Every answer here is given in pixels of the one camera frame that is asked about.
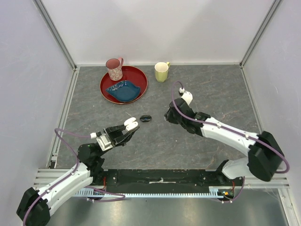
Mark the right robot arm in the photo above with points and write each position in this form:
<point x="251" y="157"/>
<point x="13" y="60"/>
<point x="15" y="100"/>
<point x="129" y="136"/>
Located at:
<point x="262" y="153"/>

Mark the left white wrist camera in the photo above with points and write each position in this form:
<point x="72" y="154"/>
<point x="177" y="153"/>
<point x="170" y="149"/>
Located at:
<point x="103" y="140"/>

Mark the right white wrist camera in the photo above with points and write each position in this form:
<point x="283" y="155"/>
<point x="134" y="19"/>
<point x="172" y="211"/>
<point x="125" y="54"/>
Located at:
<point x="185" y="95"/>

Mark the yellow-green mug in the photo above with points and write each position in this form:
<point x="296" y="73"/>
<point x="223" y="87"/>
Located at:
<point x="161" y="71"/>

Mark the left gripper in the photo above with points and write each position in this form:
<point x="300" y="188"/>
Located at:
<point x="116" y="136"/>

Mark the black earbud charging case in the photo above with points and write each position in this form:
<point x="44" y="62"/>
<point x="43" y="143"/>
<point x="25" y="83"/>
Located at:
<point x="145" y="118"/>

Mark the blue leaf-shaped dish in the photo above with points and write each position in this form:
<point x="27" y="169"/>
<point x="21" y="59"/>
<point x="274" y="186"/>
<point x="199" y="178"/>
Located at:
<point x="124" y="91"/>

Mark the red round tray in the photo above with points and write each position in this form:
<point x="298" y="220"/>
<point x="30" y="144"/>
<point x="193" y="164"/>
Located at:
<point x="130" y="73"/>

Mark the pink floral mug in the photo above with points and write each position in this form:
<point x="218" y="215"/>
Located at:
<point x="114" y="68"/>

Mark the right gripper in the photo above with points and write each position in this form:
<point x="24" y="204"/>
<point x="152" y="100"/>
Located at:
<point x="169" y="117"/>

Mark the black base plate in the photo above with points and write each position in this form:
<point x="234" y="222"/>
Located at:
<point x="162" y="181"/>

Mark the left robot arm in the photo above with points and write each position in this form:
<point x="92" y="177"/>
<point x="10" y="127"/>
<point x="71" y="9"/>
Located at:
<point x="37" y="206"/>

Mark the light blue cable duct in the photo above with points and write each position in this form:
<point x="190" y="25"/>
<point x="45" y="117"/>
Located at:
<point x="93" y="193"/>

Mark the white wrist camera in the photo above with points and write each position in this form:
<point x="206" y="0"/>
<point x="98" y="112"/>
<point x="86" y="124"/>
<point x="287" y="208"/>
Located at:
<point x="103" y="140"/>
<point x="185" y="95"/>

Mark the white earbud charging case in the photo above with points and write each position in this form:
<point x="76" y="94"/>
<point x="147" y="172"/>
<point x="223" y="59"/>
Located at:
<point x="131" y="124"/>

